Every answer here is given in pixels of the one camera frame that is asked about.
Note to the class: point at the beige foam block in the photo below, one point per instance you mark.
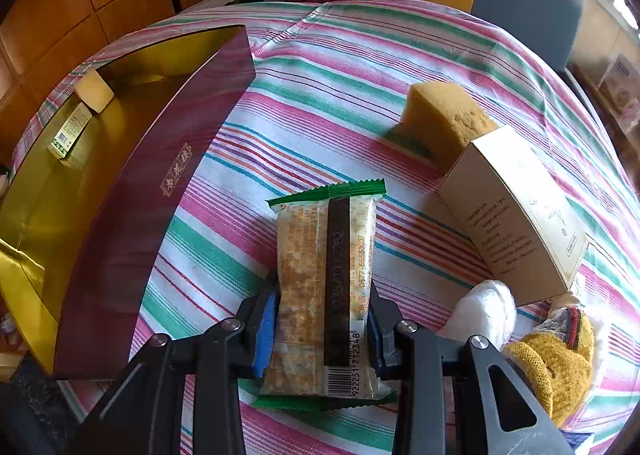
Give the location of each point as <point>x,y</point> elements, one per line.
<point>95,91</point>

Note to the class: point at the beige carton box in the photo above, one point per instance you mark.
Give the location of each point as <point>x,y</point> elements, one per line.
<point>515,215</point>

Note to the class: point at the green-edged snack packet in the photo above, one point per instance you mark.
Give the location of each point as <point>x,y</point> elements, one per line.
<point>305,260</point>

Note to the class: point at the pink printed box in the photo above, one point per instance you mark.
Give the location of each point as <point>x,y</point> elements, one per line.
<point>620,90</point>

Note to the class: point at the small green box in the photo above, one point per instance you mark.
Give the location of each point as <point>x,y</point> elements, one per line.
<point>70,132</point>

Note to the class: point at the maroon gift box gold inside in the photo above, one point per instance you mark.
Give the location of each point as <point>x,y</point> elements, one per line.
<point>140,235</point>

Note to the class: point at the white plastic-wrapped bundle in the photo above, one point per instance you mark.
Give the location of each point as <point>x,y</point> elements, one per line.
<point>485,310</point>

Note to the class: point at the blue chair back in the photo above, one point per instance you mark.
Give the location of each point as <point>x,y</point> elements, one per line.
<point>525,0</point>

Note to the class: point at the yellow knit glove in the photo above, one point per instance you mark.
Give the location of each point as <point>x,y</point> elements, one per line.
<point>555,370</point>

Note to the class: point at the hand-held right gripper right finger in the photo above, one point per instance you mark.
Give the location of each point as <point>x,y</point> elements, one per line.
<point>375,332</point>

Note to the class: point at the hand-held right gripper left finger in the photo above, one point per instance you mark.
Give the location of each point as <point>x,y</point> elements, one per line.
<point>265,335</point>

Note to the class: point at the yellow sponge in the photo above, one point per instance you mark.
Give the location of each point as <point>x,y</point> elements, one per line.
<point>445,120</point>

